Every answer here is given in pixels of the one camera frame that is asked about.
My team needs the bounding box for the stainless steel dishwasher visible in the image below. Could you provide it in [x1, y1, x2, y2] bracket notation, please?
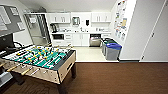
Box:
[88, 33, 103, 48]

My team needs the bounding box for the white under-sink cabinet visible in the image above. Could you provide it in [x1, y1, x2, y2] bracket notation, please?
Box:
[72, 32, 91, 47]

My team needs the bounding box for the grey bin with black lid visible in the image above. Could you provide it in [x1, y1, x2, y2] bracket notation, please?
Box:
[100, 37, 115, 54]

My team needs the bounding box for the grey bin with green lid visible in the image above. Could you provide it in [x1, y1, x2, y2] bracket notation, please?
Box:
[102, 38, 118, 57]

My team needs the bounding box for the black soap dispenser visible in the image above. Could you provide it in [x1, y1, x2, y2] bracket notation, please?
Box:
[85, 19, 91, 28]

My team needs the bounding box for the white wide drawer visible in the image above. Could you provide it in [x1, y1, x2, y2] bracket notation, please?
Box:
[52, 39, 66, 47]

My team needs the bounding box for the black built-in microwave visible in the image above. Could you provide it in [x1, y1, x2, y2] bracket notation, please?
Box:
[51, 33, 65, 41]

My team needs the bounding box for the green foosball table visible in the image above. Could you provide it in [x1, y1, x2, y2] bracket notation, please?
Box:
[0, 44, 77, 94]

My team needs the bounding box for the stainless steel refrigerator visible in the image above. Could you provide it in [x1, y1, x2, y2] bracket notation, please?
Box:
[23, 12, 51, 47]

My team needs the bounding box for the white room door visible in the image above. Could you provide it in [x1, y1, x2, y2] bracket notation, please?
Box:
[139, 0, 168, 63]

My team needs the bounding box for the black computer monitor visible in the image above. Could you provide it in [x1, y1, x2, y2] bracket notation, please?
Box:
[0, 34, 16, 51]

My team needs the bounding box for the white upper wall cabinet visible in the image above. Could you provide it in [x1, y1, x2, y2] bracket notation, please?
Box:
[90, 11, 113, 24]

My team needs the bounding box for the orange wall notice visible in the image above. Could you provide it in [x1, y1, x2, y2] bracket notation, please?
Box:
[121, 17, 129, 30]

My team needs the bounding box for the large colourful wall poster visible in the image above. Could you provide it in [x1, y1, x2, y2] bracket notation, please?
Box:
[113, 0, 129, 36]

